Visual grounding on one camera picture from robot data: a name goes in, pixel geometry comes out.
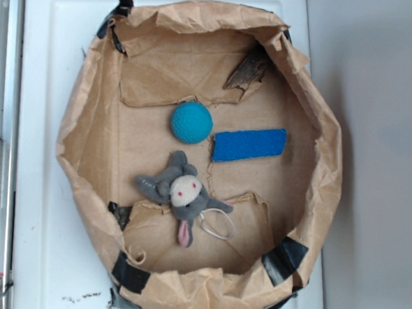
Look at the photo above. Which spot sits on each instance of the brown wood chip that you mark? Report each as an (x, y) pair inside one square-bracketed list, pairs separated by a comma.
[(251, 68)]

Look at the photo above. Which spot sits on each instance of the blue felt rectangle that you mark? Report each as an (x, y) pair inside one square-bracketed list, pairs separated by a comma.
[(239, 145)]

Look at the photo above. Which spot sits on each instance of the teal foam ball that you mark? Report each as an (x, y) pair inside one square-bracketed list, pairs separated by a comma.
[(191, 122)]

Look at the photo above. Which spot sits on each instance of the grey plush bunny toy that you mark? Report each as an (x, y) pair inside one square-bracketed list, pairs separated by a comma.
[(179, 187)]

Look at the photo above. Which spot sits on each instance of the white plastic tray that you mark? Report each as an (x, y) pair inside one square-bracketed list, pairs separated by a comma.
[(55, 265)]

